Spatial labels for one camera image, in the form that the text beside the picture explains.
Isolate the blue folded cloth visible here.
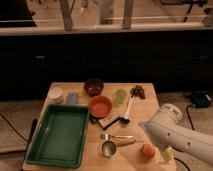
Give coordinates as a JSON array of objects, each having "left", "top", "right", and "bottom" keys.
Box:
[{"left": 139, "top": 121, "right": 149, "bottom": 134}]

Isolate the brown dried fruit pile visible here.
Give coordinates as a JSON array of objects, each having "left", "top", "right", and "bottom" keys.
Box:
[{"left": 130, "top": 85, "right": 145, "bottom": 99}]

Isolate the black edged wooden block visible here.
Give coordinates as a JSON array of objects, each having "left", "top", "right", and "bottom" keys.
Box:
[{"left": 98, "top": 115, "right": 120, "bottom": 130}]

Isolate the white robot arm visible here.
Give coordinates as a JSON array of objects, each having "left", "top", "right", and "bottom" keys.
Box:
[{"left": 145, "top": 103, "right": 213, "bottom": 166}]

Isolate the orange bowl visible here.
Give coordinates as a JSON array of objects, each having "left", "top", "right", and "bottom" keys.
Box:
[{"left": 88, "top": 96, "right": 112, "bottom": 118}]

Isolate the dark maroon bowl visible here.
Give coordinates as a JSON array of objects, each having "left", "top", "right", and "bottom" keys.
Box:
[{"left": 84, "top": 79, "right": 104, "bottom": 97}]

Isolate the green plastic cup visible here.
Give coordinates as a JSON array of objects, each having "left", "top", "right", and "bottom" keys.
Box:
[{"left": 115, "top": 89, "right": 127, "bottom": 104}]

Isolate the metal measuring cup yellow handle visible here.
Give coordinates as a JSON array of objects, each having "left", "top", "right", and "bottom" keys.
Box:
[{"left": 101, "top": 139, "right": 136, "bottom": 157}]

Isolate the green plastic tray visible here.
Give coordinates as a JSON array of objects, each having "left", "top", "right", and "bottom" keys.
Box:
[{"left": 26, "top": 105, "right": 89, "bottom": 169}]

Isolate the blue object on floor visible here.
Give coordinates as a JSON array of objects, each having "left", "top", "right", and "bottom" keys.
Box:
[{"left": 185, "top": 91, "right": 212, "bottom": 108}]

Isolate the white cup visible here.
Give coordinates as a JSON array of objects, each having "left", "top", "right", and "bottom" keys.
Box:
[{"left": 48, "top": 87, "right": 63, "bottom": 104}]

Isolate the orange apple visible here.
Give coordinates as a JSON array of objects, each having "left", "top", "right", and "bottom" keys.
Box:
[{"left": 141, "top": 144, "right": 155, "bottom": 160}]

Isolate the black floor cable left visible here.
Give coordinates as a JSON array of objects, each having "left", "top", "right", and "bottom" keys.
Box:
[{"left": 0, "top": 112, "right": 30, "bottom": 144}]

